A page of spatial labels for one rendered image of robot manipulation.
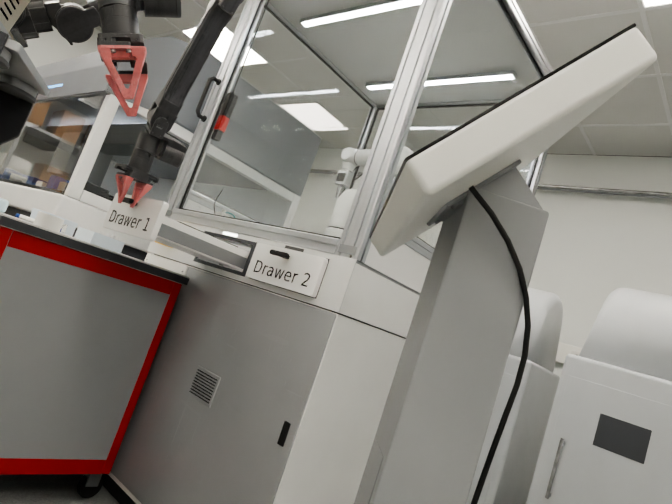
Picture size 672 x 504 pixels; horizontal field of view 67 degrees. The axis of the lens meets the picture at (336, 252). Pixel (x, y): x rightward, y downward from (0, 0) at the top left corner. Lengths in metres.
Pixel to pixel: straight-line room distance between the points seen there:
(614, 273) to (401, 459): 3.81
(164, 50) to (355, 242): 1.49
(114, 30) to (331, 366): 0.89
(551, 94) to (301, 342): 0.94
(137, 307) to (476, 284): 1.22
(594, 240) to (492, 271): 3.82
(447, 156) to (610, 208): 4.08
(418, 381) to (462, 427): 0.08
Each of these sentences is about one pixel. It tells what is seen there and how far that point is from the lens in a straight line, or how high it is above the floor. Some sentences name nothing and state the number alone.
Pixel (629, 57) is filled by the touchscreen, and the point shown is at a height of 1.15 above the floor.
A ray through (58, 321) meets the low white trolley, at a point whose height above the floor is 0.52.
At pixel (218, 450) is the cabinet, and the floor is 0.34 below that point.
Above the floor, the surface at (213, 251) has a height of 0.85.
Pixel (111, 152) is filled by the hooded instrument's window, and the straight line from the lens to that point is 2.41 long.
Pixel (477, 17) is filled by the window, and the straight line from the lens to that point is 1.81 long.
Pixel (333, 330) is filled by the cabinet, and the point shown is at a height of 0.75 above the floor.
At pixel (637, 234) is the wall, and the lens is 4.51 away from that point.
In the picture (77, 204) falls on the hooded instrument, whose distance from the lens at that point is 2.35.
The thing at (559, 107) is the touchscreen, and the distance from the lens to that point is 0.63.
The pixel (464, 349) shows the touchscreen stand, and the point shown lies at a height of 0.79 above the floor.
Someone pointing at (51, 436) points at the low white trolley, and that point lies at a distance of 1.77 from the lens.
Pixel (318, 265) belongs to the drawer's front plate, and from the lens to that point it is 1.37.
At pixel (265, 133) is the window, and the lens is 1.84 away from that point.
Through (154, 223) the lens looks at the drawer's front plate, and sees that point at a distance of 1.42.
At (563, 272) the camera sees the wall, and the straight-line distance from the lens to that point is 4.53.
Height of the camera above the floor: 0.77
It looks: 8 degrees up
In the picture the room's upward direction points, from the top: 19 degrees clockwise
